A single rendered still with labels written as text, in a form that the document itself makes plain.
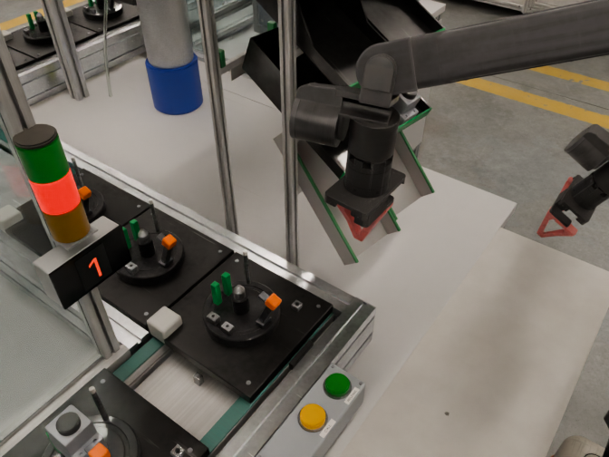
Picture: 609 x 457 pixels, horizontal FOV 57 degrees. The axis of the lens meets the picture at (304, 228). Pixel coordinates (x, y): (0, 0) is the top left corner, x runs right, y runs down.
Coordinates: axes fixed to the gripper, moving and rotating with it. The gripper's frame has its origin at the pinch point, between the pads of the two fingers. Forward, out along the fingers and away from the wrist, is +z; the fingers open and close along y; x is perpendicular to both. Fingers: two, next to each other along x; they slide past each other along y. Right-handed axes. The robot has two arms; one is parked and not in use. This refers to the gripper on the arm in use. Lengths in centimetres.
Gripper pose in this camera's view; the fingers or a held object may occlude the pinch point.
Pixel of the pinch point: (359, 234)
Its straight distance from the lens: 80.0
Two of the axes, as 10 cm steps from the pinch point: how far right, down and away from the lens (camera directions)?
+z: -0.3, 7.3, 6.9
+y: -6.0, 5.3, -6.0
